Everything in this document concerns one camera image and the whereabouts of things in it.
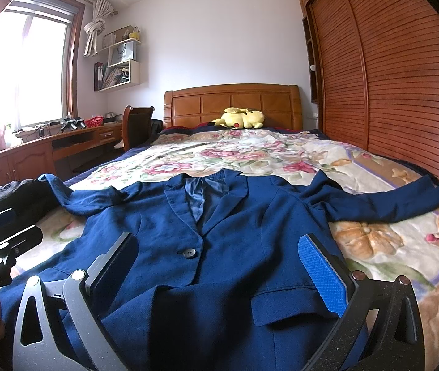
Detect window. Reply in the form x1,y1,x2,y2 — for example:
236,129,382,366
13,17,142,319
0,0,85,128

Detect red basket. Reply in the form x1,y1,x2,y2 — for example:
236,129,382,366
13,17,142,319
84,116,104,128

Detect floral quilt bedspread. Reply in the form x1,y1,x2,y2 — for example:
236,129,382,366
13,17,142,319
10,127,439,371

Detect louvered wooden wardrobe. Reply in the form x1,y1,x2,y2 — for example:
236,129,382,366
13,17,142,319
300,0,439,179

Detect tied white curtain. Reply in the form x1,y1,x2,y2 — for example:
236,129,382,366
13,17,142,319
84,0,116,57

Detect navy blue suit jacket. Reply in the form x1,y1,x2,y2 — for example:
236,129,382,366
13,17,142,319
0,168,439,371

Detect black folded garment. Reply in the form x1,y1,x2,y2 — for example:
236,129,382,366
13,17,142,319
0,178,59,224

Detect wooden desk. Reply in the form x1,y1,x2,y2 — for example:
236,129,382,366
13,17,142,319
0,122,122,186

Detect yellow plush toy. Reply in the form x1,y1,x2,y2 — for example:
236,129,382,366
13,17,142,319
208,107,265,129

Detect wooden chair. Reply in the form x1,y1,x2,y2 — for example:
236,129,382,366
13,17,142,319
115,105,154,151

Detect black binoculars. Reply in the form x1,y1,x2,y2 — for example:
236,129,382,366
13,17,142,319
60,111,87,133

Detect white wall shelf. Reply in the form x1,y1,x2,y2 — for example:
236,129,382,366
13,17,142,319
94,25,141,91

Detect wooden bed headboard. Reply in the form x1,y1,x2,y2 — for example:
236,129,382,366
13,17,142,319
163,84,302,131

